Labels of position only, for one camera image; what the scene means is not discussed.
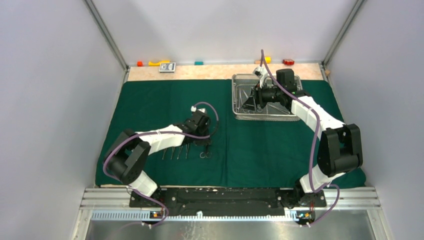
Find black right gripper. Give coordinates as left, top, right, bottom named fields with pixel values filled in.
left=240, top=80, right=284, bottom=112

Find metal mesh instrument tray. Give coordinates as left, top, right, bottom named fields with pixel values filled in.
left=231, top=73, right=300, bottom=122

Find steel tweezers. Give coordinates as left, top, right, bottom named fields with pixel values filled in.
left=170, top=147, right=175, bottom=160
left=161, top=148, right=167, bottom=160
left=185, top=143, right=190, bottom=159
left=176, top=146, right=183, bottom=160

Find surgical scissors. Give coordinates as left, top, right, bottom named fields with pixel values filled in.
left=199, top=144, right=212, bottom=159

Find surgical forceps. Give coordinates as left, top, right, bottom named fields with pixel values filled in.
left=234, top=89, right=246, bottom=113

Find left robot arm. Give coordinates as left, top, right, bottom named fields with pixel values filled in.
left=103, top=107, right=210, bottom=207

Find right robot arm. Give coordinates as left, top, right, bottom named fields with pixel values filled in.
left=241, top=66, right=363, bottom=206

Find yellow wooden block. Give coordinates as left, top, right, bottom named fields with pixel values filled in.
left=264, top=56, right=271, bottom=64

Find red toy block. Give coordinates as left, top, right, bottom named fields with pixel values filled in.
left=282, top=58, right=295, bottom=66

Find playing card box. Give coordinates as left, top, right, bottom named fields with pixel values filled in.
left=159, top=62, right=176, bottom=73

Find yellow toy piece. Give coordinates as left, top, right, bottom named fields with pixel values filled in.
left=148, top=60, right=170, bottom=67

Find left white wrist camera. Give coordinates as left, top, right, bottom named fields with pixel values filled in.
left=190, top=105, right=208, bottom=117

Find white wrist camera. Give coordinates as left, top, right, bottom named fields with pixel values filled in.
left=252, top=66, right=269, bottom=88
left=190, top=105, right=208, bottom=117

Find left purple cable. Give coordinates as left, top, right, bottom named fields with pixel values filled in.
left=102, top=101, right=220, bottom=229

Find purple cable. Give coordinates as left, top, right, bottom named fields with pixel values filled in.
left=102, top=101, right=220, bottom=229
left=259, top=49, right=341, bottom=228

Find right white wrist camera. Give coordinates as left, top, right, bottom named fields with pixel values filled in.
left=252, top=66, right=269, bottom=88

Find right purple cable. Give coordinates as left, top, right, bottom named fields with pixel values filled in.
left=259, top=49, right=341, bottom=228

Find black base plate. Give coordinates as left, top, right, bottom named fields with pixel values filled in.
left=129, top=187, right=327, bottom=217

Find aluminium frame rail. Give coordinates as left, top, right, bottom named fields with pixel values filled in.
left=80, top=187, right=381, bottom=210

